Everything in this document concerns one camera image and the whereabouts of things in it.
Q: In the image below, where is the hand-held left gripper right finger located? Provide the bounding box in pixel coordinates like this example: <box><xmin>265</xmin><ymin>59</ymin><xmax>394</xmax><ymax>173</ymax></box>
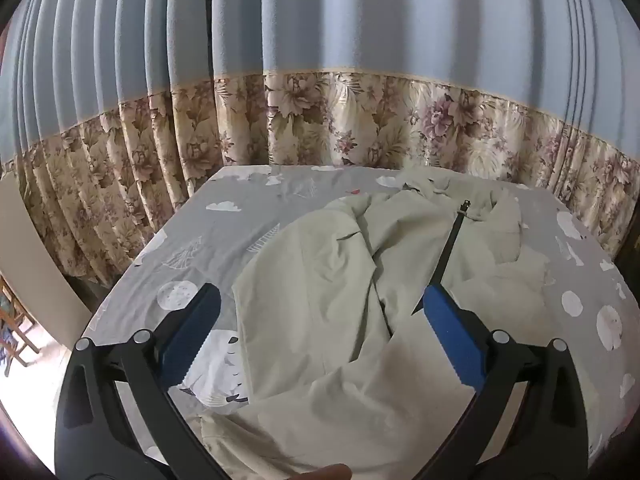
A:
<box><xmin>410</xmin><ymin>284</ymin><xmax>588</xmax><ymax>480</ymax></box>

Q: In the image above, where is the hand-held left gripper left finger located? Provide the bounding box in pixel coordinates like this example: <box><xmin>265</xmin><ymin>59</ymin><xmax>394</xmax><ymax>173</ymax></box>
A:
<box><xmin>52</xmin><ymin>282</ymin><xmax>231</xmax><ymax>480</ymax></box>

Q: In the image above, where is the light green zip jacket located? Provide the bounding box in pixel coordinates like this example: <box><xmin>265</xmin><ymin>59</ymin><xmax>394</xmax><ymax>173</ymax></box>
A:
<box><xmin>200</xmin><ymin>172</ymin><xmax>606</xmax><ymax>480</ymax></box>

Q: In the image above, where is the person's left hand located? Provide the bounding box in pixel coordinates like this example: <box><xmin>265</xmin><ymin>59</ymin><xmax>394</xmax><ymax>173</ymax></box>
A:
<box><xmin>292</xmin><ymin>464</ymin><xmax>353</xmax><ymax>480</ymax></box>

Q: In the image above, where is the grey animal print bedsheet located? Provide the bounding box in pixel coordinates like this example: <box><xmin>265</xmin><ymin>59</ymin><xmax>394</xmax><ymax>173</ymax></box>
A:
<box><xmin>80</xmin><ymin>162</ymin><xmax>640</xmax><ymax>480</ymax></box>

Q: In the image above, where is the white board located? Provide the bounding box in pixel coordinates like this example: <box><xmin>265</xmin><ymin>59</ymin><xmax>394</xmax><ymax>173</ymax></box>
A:
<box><xmin>0</xmin><ymin>170</ymin><xmax>93</xmax><ymax>348</ymax></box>

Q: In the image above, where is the wooden chair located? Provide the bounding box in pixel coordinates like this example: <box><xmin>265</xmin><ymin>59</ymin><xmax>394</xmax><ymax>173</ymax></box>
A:
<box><xmin>0</xmin><ymin>275</ymin><xmax>46</xmax><ymax>378</ymax></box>

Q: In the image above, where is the blue floral-bordered curtain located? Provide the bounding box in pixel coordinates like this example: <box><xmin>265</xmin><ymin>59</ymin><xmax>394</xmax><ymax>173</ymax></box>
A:
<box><xmin>0</xmin><ymin>0</ymin><xmax>217</xmax><ymax>286</ymax></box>
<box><xmin>211</xmin><ymin>0</ymin><xmax>640</xmax><ymax>256</ymax></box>

